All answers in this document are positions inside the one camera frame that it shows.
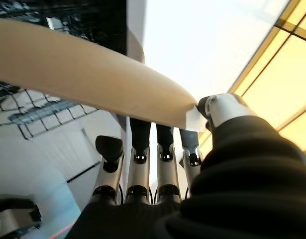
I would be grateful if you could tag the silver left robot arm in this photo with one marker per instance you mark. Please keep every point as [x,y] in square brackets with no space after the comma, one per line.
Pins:
[16,216]

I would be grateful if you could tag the cream ceramic plate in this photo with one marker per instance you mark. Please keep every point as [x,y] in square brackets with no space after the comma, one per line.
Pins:
[80,74]

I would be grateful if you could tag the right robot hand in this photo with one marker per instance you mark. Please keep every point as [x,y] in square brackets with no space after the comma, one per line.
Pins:
[242,189]

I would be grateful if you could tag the dark framed amber window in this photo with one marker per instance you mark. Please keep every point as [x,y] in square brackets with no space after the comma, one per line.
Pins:
[279,79]

